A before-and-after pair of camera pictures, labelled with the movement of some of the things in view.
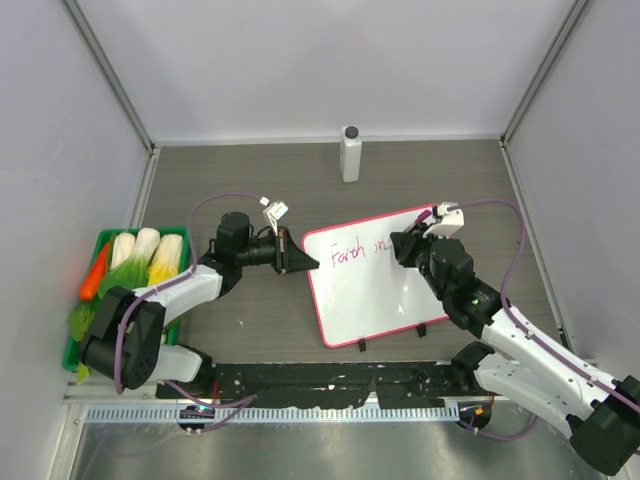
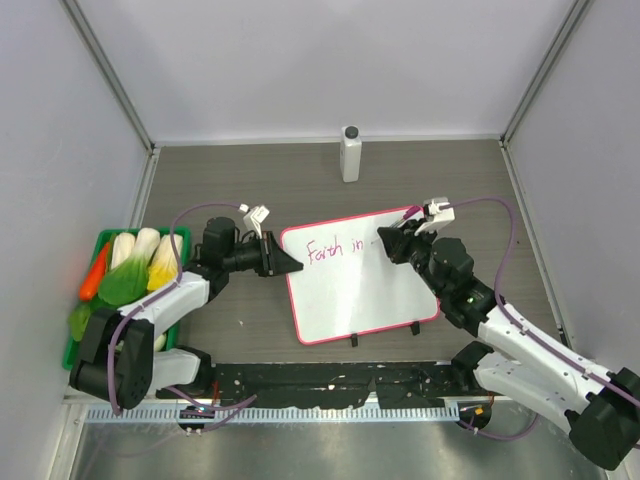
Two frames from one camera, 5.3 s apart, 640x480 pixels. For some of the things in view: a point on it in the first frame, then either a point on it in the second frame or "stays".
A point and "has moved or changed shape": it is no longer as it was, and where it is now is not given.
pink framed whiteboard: [362, 291] has moved or changed shape
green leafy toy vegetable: [133, 274] stays
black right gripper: [407, 243] stays
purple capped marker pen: [423, 216] has moved or changed shape
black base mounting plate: [356, 385] stays
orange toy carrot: [89, 286] stays
